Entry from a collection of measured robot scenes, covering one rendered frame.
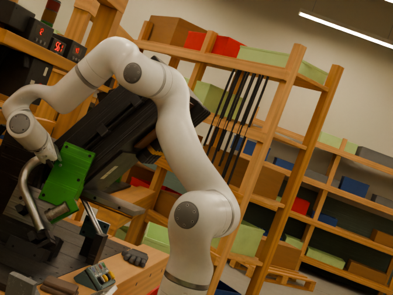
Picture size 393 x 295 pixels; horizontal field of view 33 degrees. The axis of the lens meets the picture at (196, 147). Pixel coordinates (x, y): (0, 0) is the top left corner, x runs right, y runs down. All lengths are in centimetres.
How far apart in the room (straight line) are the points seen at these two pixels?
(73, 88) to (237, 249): 330
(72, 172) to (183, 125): 65
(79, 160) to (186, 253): 73
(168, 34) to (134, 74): 455
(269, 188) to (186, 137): 338
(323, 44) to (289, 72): 666
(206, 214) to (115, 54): 52
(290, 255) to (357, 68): 358
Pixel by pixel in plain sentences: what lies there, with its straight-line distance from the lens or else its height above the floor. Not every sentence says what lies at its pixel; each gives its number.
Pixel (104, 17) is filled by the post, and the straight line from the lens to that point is 311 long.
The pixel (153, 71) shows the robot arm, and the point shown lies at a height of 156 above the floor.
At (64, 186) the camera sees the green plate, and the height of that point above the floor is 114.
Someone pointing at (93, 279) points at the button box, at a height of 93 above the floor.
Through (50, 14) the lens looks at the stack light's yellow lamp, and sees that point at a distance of 259.
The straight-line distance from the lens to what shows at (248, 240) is 508.
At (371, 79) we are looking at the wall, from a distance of 1146.
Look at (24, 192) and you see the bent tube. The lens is 226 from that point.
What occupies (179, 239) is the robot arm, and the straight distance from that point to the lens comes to 164.
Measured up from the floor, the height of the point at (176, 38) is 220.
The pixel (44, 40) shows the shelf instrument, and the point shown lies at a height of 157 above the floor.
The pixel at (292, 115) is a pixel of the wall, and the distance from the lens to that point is 1125.
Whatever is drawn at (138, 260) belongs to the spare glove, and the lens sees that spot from 260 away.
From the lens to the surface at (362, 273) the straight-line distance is 1102.
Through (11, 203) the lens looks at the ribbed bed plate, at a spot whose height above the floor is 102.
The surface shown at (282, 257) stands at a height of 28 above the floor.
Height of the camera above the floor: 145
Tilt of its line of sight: 1 degrees down
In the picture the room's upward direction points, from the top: 21 degrees clockwise
